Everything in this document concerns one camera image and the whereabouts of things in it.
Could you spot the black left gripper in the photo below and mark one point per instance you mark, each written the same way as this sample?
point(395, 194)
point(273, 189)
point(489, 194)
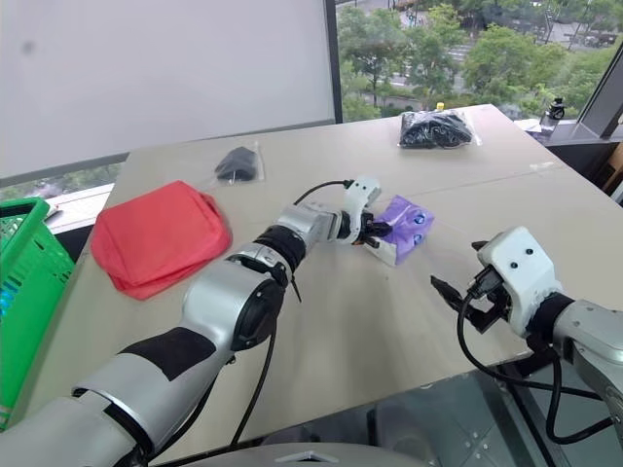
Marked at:
point(361, 229)

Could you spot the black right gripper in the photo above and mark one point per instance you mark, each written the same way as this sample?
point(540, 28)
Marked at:
point(489, 311)

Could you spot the purple item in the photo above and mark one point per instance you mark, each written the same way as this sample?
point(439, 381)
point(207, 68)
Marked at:
point(409, 228)

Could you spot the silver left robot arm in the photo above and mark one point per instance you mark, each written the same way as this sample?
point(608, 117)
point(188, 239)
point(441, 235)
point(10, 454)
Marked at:
point(219, 301)

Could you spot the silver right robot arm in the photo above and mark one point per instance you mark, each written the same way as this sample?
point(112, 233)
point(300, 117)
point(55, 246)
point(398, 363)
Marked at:
point(584, 331)

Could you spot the green plastic basket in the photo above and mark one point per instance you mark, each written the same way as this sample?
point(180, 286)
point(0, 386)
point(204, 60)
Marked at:
point(29, 292)

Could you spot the large black item in bag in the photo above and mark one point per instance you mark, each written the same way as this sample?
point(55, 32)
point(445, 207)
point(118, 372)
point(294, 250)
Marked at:
point(433, 129)

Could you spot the small black item in bag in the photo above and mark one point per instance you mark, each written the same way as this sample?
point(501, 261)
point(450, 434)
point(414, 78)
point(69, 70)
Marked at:
point(237, 163)

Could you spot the black device on sill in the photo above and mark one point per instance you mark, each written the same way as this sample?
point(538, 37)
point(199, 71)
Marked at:
point(554, 116)

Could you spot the brown wooden cabinet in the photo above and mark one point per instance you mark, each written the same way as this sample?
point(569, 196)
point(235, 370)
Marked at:
point(616, 170)

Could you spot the red fabric pouch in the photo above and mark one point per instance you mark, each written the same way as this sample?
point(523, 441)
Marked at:
point(160, 238)

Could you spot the grey rounded robot torso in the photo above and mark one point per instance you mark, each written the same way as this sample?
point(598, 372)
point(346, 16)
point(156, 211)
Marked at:
point(311, 455)

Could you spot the white window blind panel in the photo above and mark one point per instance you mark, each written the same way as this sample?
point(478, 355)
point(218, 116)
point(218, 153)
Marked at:
point(160, 73)

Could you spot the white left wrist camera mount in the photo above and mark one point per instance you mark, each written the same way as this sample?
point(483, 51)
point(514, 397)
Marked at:
point(360, 192)

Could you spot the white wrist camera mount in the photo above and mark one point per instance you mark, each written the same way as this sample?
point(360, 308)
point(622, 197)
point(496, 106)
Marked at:
point(360, 192)
point(521, 272)

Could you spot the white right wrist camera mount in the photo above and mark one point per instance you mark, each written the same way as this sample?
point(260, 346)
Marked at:
point(521, 272)

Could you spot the black window frame post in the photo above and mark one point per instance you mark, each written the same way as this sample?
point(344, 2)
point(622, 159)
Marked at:
point(332, 58)

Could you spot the dark slanted window frame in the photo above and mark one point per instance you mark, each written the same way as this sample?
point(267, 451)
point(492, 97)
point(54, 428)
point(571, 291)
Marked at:
point(601, 97)

